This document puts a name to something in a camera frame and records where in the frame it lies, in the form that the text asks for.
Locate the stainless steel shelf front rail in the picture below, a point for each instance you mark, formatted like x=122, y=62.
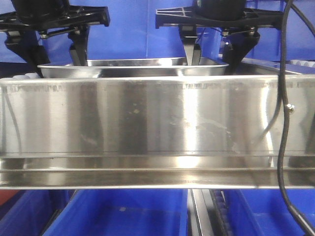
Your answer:
x=156, y=132

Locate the roller track lower shelf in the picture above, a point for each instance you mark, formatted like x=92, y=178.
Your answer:
x=207, y=213

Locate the blue plastic bin lower centre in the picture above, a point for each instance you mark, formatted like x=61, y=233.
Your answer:
x=123, y=212

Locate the blue plastic bin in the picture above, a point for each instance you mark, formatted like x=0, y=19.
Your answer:
x=300, y=41
x=123, y=212
x=31, y=211
x=132, y=34
x=259, y=212

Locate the silver metal tray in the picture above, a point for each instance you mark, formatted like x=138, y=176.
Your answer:
x=110, y=68

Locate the blue plastic bin lower left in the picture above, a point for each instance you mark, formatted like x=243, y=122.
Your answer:
x=31, y=211

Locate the blue plastic bin upper right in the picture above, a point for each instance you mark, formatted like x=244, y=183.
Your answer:
x=300, y=41

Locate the shelf bolt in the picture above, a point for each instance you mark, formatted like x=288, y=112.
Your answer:
x=290, y=108

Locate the blue plastic bin lower right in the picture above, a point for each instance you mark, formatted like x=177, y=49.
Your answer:
x=259, y=212

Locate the white roller track upper left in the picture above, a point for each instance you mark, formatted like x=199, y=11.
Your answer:
x=27, y=76

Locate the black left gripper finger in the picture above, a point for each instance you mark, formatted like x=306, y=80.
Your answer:
x=25, y=44
x=78, y=48

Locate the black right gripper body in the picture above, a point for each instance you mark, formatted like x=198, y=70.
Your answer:
x=229, y=15

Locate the blue plastic bin upper centre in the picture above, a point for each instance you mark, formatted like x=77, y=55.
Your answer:
x=132, y=34

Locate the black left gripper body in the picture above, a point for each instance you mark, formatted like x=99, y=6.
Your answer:
x=43, y=15

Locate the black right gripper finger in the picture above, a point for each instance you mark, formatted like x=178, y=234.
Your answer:
x=188, y=36
x=235, y=46

